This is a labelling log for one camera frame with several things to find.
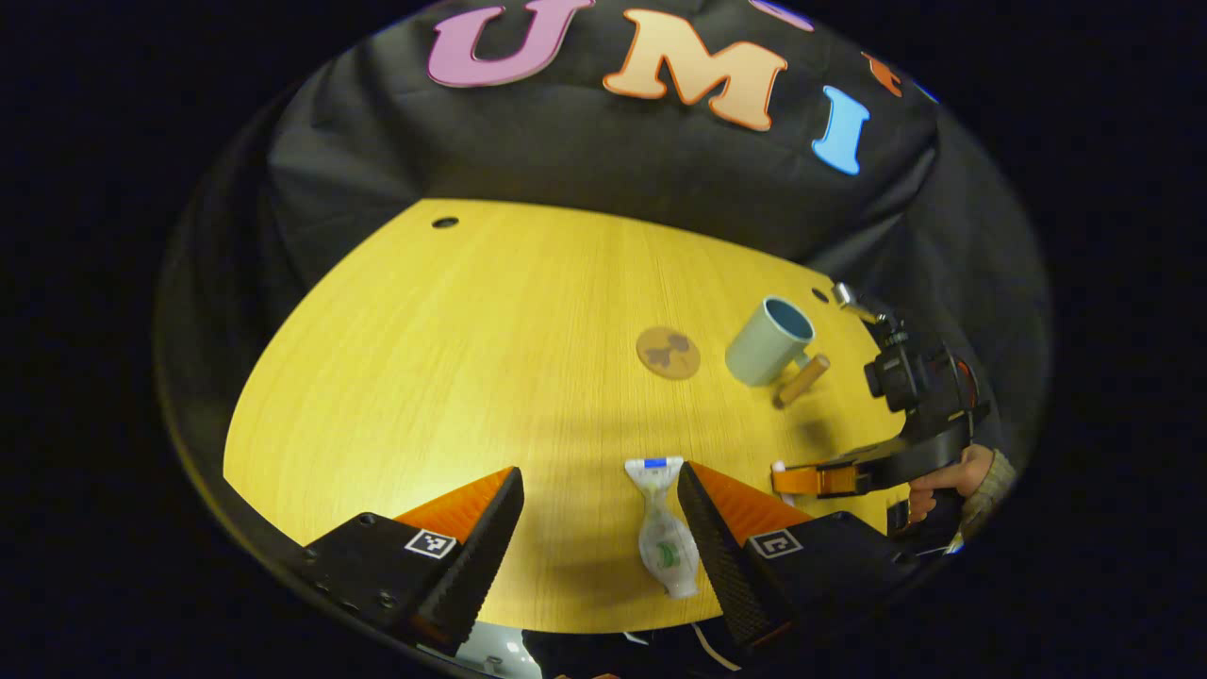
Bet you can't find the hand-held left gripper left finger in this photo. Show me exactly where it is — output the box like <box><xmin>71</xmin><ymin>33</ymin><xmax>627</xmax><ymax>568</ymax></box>
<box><xmin>300</xmin><ymin>466</ymin><xmax>526</xmax><ymax>659</ymax></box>

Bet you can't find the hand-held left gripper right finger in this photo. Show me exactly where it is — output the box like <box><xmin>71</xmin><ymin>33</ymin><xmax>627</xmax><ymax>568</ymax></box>
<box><xmin>676</xmin><ymin>461</ymin><xmax>923</xmax><ymax>654</ymax></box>

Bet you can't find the white toothpaste tube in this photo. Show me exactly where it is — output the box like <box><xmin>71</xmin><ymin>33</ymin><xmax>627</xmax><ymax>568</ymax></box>
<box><xmin>624</xmin><ymin>456</ymin><xmax>701</xmax><ymax>600</ymax></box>

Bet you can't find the pale green cup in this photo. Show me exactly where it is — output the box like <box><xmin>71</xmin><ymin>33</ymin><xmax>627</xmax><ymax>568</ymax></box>
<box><xmin>724</xmin><ymin>295</ymin><xmax>833</xmax><ymax>409</ymax></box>

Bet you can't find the round brown coaster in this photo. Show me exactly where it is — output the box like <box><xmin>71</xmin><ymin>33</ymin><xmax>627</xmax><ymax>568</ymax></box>
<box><xmin>636</xmin><ymin>325</ymin><xmax>702</xmax><ymax>381</ymax></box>

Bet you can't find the person's dark clothing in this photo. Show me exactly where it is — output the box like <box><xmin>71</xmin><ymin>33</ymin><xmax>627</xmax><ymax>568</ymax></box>
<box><xmin>523</xmin><ymin>618</ymin><xmax>755</xmax><ymax>679</ymax></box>

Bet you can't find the black backdrop cloth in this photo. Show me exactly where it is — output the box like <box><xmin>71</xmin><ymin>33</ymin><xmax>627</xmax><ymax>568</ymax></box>
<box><xmin>156</xmin><ymin>0</ymin><xmax>1052</xmax><ymax>491</ymax></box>

